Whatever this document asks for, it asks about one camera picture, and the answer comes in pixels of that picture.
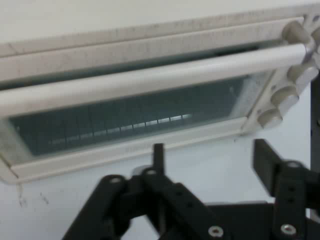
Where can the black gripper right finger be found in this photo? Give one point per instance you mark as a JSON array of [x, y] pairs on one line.
[[290, 185]]

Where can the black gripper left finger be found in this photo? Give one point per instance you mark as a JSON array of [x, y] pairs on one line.
[[175, 205]]

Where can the large silver oven knob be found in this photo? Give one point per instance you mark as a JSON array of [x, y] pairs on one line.
[[296, 32]]

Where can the cream glass oven door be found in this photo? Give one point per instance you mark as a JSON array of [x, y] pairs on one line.
[[150, 75]]

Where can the cream toaster oven body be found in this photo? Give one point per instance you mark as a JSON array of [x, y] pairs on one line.
[[263, 85]]

